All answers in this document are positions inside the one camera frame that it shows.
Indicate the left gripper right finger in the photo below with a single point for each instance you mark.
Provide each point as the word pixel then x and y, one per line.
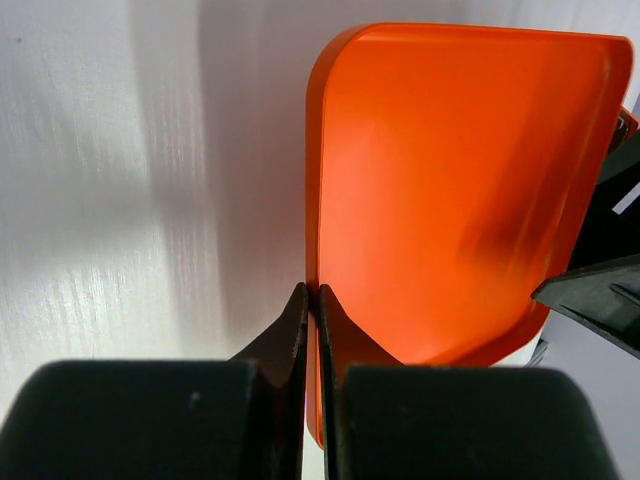
pixel 386 420

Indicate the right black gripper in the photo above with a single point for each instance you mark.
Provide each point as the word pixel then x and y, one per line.
pixel 601 288

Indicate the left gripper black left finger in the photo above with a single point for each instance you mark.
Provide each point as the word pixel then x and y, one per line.
pixel 242 418

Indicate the orange box lid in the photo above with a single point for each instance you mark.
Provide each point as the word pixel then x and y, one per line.
pixel 448 172

